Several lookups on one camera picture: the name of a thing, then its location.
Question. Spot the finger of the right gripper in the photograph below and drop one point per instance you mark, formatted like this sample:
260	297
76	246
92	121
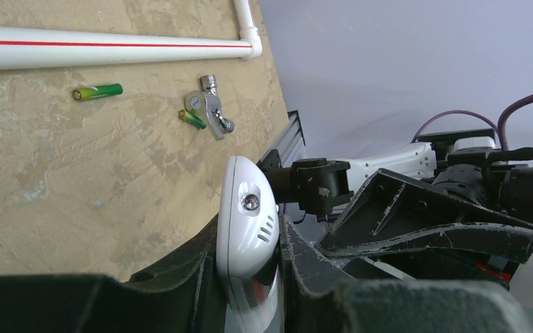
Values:
393	213

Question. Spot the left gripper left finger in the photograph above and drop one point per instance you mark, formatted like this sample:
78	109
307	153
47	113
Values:
181	292

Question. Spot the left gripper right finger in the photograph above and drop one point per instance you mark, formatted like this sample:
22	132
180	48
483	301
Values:
320	297

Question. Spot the white remote control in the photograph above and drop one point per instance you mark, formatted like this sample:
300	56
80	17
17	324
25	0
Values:
247	240

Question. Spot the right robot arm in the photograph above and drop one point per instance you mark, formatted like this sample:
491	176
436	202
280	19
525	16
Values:
325	187

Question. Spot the green aa battery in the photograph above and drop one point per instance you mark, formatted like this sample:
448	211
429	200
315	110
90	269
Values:
191	119
97	91

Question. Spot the chrome metal faucet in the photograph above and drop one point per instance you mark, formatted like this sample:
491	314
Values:
206	105

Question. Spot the aluminium rail frame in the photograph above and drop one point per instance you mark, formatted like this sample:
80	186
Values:
288	147

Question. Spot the white PVC pipe frame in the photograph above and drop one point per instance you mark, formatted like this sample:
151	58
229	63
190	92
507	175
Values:
30	48

